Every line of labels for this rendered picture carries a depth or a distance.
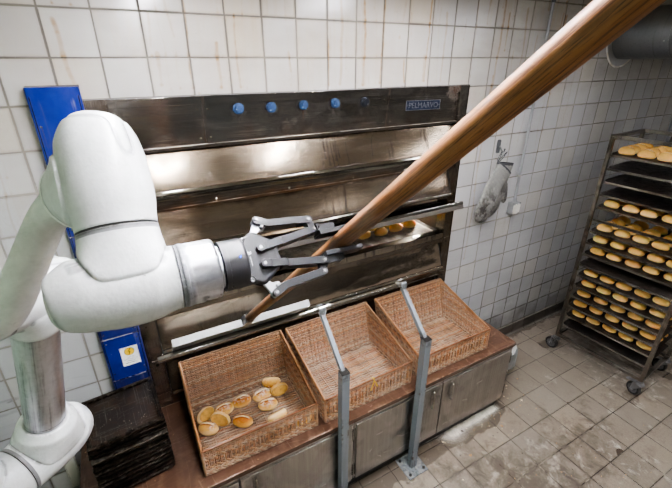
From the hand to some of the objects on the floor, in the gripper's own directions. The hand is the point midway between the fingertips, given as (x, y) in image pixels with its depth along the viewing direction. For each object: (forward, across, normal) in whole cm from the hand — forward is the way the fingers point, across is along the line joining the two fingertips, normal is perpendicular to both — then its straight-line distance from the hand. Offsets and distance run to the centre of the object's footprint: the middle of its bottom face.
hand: (338, 240), depth 67 cm
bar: (+32, +100, -183) cm, 211 cm away
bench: (+50, +86, -199) cm, 222 cm away
